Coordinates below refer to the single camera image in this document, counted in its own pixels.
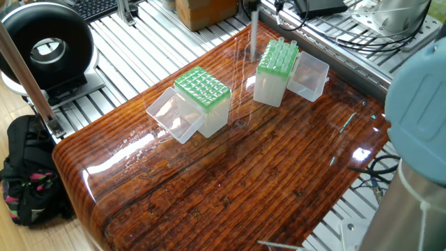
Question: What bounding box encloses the clear pipette box green rack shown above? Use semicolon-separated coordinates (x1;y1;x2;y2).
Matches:
252;38;332;107
145;67;232;145

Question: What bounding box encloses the cardboard box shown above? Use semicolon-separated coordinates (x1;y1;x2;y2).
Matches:
174;0;241;32

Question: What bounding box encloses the thin white plastic strip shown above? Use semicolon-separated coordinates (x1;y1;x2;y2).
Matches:
256;240;307;250

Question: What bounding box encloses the black keyboard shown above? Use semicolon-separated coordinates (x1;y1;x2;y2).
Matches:
70;0;119;20

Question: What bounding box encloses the black backpack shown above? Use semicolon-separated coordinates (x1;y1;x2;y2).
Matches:
0;115;74;227

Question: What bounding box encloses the brown wooden pole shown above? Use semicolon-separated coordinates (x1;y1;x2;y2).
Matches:
0;24;63;137

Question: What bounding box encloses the silver metal bracket post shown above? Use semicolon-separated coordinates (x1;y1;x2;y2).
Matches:
117;0;140;27

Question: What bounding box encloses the black loose cable with plug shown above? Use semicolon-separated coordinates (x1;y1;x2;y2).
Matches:
352;153;401;203

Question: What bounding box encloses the black round ring device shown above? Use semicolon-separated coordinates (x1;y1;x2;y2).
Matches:
0;3;98;105

